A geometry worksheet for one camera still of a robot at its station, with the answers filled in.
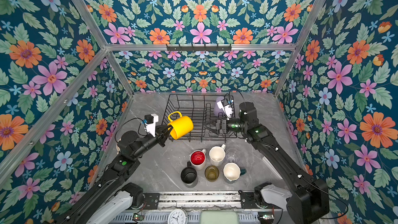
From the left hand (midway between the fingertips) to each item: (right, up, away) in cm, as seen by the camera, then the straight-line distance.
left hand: (173, 123), depth 67 cm
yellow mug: (+4, -1, +2) cm, 4 cm away
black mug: (+5, -29, +14) cm, 33 cm away
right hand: (+16, 0, +1) cm, 16 cm away
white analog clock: (+2, -41, 0) cm, 41 cm away
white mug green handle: (+28, -28, +15) cm, 42 cm away
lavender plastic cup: (+21, +4, +32) cm, 39 cm away
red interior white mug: (+9, -22, +18) cm, 30 cm away
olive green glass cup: (+17, -28, +14) cm, 36 cm away
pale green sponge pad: (+20, -44, +2) cm, 48 cm away
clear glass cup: (+28, -19, +16) cm, 38 cm away
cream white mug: (+20, -20, +18) cm, 34 cm away
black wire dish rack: (+11, +6, +41) cm, 43 cm away
